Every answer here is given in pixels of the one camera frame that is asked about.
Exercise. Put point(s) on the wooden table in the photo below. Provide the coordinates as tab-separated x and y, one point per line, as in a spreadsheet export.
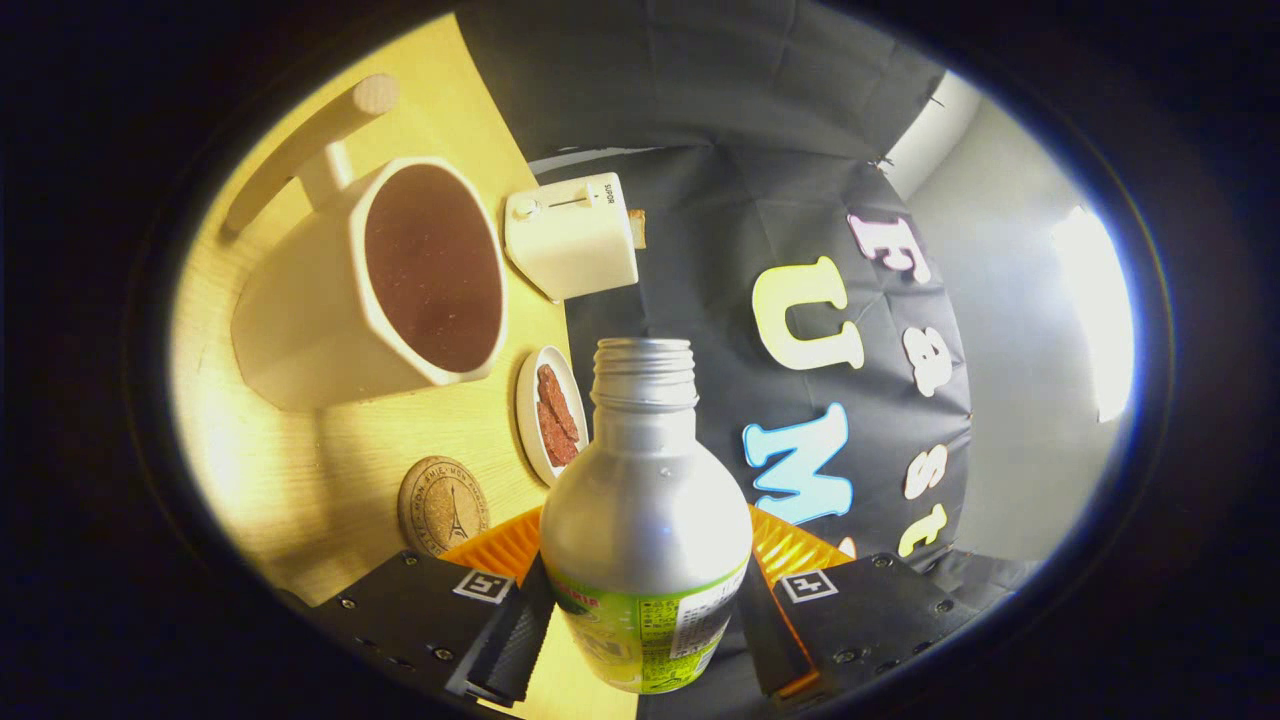
300	470

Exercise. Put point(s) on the reddish brown meat slice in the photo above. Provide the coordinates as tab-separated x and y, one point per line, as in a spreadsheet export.
555	445
555	390

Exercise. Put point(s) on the silver bottle with green label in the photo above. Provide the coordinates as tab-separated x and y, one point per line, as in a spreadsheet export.
645	510

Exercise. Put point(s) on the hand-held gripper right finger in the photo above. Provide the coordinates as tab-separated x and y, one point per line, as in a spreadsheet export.
775	640

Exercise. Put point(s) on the white oval plate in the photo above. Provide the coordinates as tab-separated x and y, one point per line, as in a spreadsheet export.
527	420

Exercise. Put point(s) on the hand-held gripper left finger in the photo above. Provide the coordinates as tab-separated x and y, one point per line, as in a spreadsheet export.
520	640

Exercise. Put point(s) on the white toaster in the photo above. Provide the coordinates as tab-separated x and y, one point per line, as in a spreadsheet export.
570	245

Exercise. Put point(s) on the black backdrop cloth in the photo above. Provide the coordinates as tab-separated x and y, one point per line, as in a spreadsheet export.
700	250

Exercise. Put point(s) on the round cork coaster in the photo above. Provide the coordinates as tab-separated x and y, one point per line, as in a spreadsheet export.
440	505

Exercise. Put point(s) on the toast slice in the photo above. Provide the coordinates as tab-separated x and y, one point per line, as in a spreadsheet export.
637	228

